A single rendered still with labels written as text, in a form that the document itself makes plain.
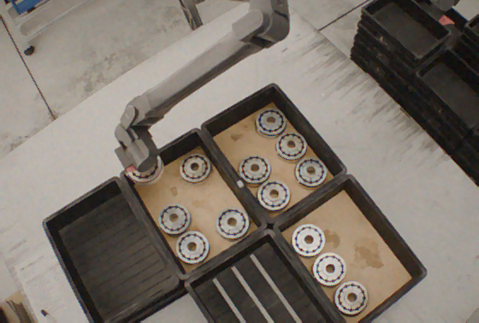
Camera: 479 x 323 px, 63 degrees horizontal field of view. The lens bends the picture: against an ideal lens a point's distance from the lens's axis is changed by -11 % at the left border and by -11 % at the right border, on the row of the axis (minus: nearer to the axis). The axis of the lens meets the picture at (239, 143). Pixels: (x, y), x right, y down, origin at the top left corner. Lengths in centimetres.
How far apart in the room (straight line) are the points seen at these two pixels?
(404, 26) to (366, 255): 136
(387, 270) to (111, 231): 88
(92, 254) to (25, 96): 172
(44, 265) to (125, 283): 38
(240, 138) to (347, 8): 178
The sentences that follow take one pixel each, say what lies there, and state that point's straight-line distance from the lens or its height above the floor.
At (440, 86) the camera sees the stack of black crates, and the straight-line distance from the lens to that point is 235.
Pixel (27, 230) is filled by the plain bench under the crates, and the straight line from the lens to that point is 173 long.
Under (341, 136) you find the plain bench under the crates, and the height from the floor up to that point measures 70.
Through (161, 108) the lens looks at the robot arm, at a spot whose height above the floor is 133.
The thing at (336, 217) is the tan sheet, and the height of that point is 83.
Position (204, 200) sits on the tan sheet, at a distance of 141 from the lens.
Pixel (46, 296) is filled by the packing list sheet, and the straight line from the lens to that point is 164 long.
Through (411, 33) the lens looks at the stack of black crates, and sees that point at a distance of 236.
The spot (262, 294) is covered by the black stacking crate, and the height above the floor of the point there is 83.
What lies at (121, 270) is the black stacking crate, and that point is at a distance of 141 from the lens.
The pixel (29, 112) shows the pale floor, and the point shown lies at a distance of 289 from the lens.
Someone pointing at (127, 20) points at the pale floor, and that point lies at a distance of 308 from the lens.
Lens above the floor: 216
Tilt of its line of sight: 64 degrees down
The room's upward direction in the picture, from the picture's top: 5 degrees counter-clockwise
